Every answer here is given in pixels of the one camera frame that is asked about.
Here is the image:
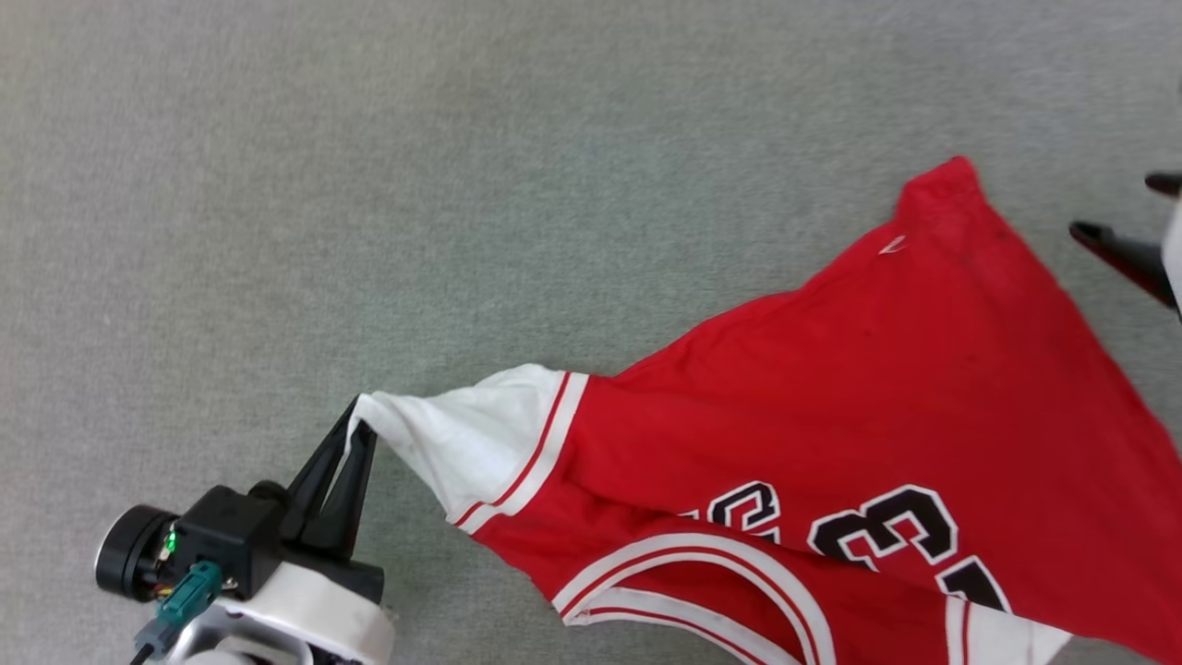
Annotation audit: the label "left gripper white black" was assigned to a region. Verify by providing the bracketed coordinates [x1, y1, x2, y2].
[217, 394, 397, 665]

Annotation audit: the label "red basketball jersey white sleeves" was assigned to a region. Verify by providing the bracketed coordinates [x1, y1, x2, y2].
[346, 155, 1182, 665]

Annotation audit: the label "grey fabric sofa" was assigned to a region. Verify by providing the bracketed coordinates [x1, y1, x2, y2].
[0, 0, 1182, 665]

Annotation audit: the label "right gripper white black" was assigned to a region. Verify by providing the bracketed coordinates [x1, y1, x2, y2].
[1068, 171, 1182, 320]

